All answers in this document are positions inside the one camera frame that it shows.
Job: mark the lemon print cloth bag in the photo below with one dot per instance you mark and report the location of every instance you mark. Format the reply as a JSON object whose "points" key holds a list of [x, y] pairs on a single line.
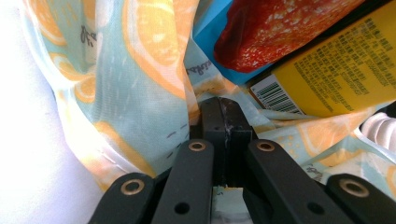
{"points": [[140, 102]]}

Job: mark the blue snack pouch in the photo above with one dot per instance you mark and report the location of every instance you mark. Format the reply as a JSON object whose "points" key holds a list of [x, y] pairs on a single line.
{"points": [[280, 31]]}

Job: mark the yellow drink carton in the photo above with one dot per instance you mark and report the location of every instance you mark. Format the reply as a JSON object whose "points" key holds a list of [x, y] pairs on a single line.
{"points": [[342, 77]]}

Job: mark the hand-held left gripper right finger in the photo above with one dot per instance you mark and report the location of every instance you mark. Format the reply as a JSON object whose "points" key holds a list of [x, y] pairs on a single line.
{"points": [[236, 130]]}

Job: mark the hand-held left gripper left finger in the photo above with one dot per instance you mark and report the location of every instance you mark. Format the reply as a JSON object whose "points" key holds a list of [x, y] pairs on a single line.
{"points": [[213, 121]]}

